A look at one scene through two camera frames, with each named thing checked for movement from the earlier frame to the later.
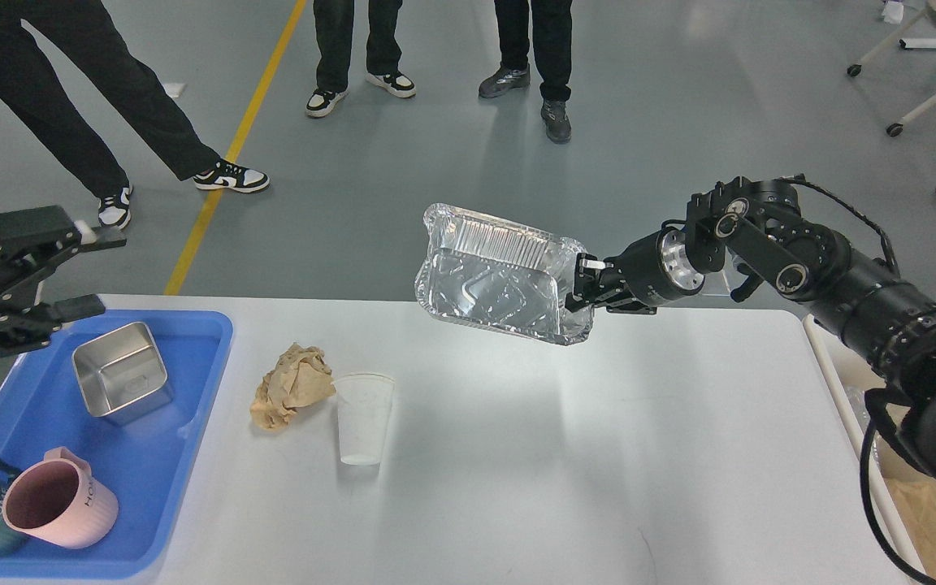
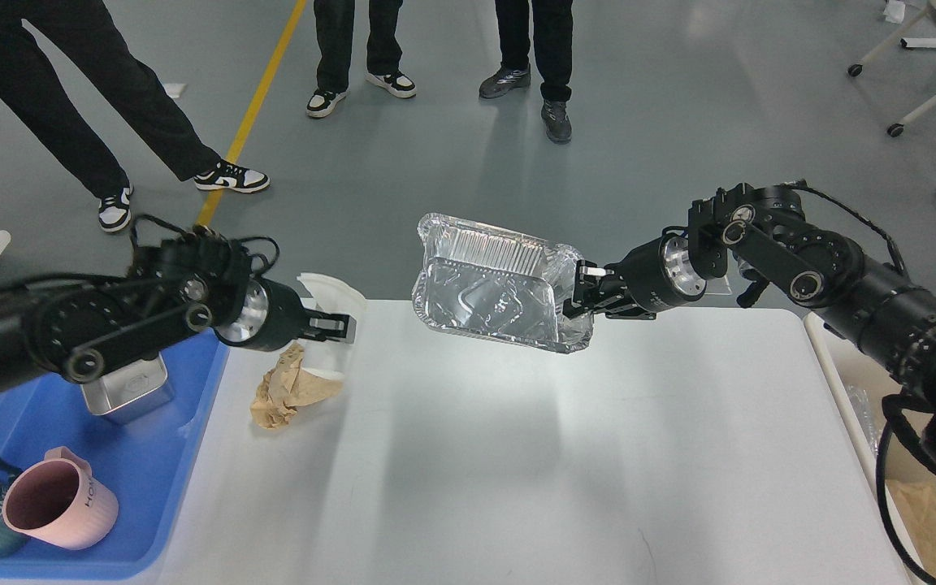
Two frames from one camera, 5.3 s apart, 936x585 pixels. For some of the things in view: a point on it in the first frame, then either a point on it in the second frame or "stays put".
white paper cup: x=364 y=405 -> x=335 y=296
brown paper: x=303 y=375 stays put
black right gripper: x=652 y=271 stays put
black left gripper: x=18 y=246 -> x=274 y=316
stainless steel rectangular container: x=122 y=374 stays put
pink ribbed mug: x=57 y=500 stays put
